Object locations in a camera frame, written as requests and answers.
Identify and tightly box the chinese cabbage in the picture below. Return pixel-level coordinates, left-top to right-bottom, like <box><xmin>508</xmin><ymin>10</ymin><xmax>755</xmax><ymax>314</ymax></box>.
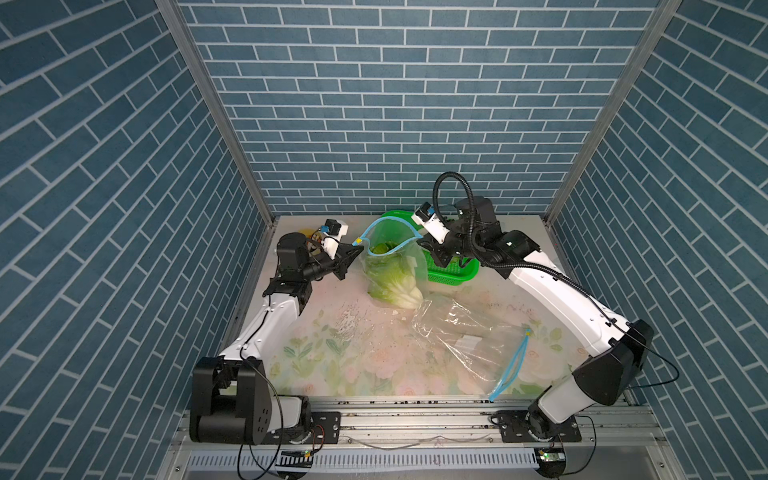
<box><xmin>364</xmin><ymin>242</ymin><xmax>416</xmax><ymax>284</ymax></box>
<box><xmin>368</xmin><ymin>274</ymin><xmax>423</xmax><ymax>309</ymax></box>

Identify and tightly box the clear zipper bag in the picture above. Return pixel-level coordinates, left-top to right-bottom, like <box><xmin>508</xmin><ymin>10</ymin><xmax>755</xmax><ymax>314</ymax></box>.
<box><xmin>354</xmin><ymin>215</ymin><xmax>428</xmax><ymax>310</ymax></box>
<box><xmin>412</xmin><ymin>294</ymin><xmax>532</xmax><ymax>402</ymax></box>

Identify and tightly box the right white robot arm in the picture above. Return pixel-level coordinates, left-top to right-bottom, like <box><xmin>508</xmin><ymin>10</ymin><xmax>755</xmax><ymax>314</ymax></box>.
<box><xmin>412</xmin><ymin>197</ymin><xmax>654</xmax><ymax>440</ymax></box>

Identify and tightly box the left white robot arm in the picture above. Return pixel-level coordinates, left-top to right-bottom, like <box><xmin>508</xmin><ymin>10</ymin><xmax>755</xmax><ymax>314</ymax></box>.
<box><xmin>189</xmin><ymin>219</ymin><xmax>363</xmax><ymax>446</ymax></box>

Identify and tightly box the yellow cup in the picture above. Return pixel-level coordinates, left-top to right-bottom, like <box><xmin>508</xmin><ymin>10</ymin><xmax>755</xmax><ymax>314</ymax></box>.
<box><xmin>299</xmin><ymin>228</ymin><xmax>320</xmax><ymax>237</ymax></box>

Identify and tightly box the green plastic basket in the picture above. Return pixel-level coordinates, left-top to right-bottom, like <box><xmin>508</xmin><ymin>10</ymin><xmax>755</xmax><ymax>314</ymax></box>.
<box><xmin>382</xmin><ymin>210</ymin><xmax>480</xmax><ymax>286</ymax></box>

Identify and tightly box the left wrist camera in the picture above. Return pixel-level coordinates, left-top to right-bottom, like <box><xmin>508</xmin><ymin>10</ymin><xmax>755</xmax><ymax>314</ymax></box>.
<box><xmin>320</xmin><ymin>219</ymin><xmax>348</xmax><ymax>241</ymax></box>

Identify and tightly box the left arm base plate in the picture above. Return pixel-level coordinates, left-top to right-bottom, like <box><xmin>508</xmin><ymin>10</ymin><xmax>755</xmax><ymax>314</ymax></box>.
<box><xmin>261</xmin><ymin>411</ymin><xmax>341</xmax><ymax>446</ymax></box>

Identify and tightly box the aluminium rail frame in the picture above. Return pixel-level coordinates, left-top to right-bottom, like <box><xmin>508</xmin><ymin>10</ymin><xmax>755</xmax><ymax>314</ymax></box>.
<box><xmin>159</xmin><ymin>396</ymin><xmax>684</xmax><ymax>479</ymax></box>

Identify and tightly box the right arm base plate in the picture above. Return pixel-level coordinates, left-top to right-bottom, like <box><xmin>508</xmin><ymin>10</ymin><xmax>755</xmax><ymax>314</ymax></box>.
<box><xmin>489</xmin><ymin>410</ymin><xmax>582</xmax><ymax>443</ymax></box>

